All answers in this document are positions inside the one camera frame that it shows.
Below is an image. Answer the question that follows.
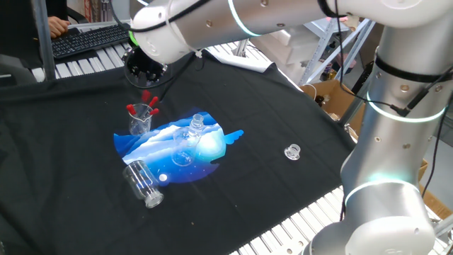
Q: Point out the clear glass jar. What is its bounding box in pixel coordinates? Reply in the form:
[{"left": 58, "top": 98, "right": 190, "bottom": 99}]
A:
[{"left": 122, "top": 159, "right": 165, "bottom": 209}]

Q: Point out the white storage crate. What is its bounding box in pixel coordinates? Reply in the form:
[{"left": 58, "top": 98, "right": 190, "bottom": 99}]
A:
[{"left": 253, "top": 30, "right": 312, "bottom": 75}]

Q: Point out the white metal shelf rack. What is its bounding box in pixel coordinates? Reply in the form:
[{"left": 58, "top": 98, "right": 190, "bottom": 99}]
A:
[{"left": 299, "top": 19, "right": 376, "bottom": 86}]

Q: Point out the black case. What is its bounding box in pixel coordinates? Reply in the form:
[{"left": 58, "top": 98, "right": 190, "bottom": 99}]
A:
[{"left": 352, "top": 62, "right": 374, "bottom": 95}]

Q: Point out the person's hand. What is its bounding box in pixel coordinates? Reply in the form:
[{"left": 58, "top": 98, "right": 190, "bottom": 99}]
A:
[{"left": 47, "top": 16, "right": 71, "bottom": 39}]

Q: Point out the clear glass stopper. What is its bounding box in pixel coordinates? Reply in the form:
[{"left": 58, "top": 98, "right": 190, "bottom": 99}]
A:
[{"left": 283, "top": 143, "right": 302, "bottom": 162}]

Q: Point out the black office chair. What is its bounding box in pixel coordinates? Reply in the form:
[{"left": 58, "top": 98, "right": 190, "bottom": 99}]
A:
[{"left": 67, "top": 6, "right": 89, "bottom": 25}]

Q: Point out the small glass beaker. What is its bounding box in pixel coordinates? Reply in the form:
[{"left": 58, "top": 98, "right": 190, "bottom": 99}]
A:
[{"left": 127, "top": 103, "right": 154, "bottom": 137}]

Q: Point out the small glass vial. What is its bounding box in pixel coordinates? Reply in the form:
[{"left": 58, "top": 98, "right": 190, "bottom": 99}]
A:
[{"left": 188, "top": 113, "right": 205, "bottom": 139}]

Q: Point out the black computer keyboard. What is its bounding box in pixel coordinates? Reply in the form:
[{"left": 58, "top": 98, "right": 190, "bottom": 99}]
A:
[{"left": 51, "top": 23, "right": 131, "bottom": 60}]

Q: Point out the black cloth with blue print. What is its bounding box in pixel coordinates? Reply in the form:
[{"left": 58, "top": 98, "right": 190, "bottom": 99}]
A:
[{"left": 0, "top": 48, "right": 358, "bottom": 255}]

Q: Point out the brown cardboard box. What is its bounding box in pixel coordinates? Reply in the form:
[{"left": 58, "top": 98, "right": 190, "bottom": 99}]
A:
[{"left": 299, "top": 79, "right": 365, "bottom": 137}]

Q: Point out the large glass beaker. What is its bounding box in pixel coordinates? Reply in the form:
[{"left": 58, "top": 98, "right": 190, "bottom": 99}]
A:
[{"left": 171, "top": 127, "right": 202, "bottom": 168}]

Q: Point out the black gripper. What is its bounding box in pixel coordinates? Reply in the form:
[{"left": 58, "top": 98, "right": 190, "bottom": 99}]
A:
[{"left": 124, "top": 45, "right": 168, "bottom": 85}]

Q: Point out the aluminium frame post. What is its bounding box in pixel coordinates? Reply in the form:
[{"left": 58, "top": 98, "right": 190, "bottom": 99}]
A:
[
  {"left": 30, "top": 0, "right": 57, "bottom": 81},
  {"left": 338, "top": 95, "right": 365, "bottom": 125},
  {"left": 234, "top": 38, "right": 251, "bottom": 57}
]

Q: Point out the pink box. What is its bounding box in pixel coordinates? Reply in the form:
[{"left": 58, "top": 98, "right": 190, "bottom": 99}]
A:
[{"left": 334, "top": 52, "right": 357, "bottom": 70}]

